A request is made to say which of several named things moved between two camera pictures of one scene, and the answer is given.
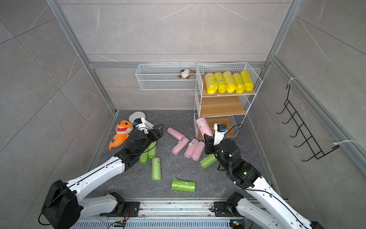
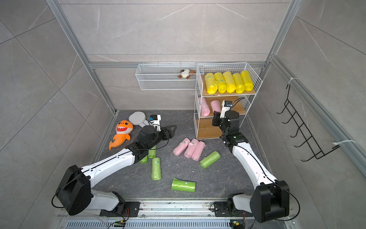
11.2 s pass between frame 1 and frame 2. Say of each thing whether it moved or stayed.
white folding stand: stayed
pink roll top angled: moved
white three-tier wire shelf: stayed
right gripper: moved
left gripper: moved
